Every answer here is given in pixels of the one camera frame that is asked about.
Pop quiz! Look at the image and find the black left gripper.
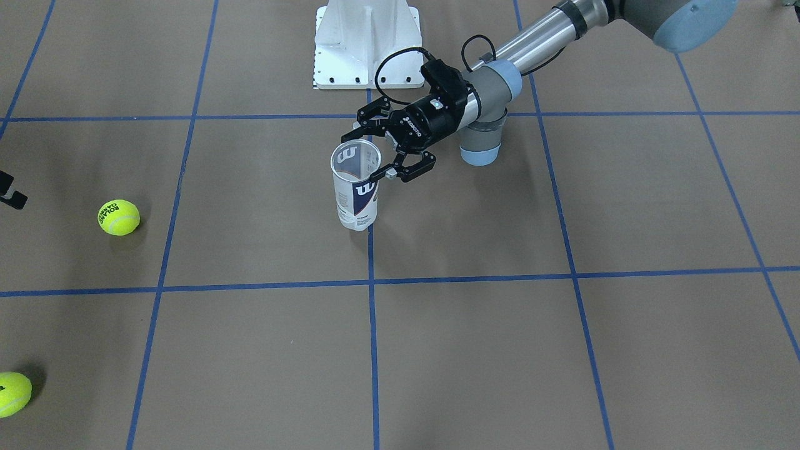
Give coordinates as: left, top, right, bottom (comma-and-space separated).
342, 88, 476, 183

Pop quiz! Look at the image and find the white tennis ball can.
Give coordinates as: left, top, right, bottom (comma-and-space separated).
329, 139, 382, 231

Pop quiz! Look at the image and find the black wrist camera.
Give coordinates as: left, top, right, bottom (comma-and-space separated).
420, 59, 469, 98

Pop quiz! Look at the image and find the yellow Roland Garros tennis ball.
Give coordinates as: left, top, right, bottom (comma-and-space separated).
97, 199, 141, 236

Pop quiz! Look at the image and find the yellow tennis ball near edge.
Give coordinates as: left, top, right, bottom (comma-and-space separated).
1, 371, 33, 418

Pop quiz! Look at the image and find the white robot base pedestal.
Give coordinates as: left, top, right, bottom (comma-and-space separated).
312, 1, 424, 89

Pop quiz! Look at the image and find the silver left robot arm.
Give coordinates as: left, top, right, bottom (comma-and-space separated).
342, 1, 738, 183

